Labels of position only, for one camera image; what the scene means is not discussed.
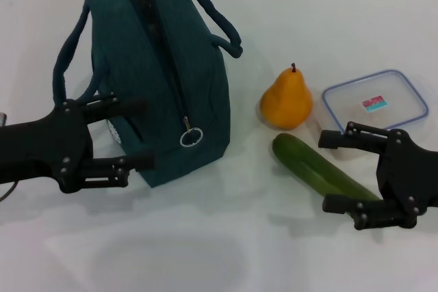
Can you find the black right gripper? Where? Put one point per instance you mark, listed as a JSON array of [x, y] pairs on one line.
[[410, 175]]

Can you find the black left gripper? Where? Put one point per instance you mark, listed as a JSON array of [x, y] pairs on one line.
[[44, 148]]

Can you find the green cucumber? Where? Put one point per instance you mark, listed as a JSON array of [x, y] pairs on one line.
[[308, 162]]

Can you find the clear plastic food container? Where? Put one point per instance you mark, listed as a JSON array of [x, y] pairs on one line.
[[393, 93]]

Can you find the yellow pear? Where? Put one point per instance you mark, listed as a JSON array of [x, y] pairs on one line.
[[287, 100]]

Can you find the teal insulated lunch bag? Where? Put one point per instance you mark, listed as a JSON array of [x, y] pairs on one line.
[[205, 83]]

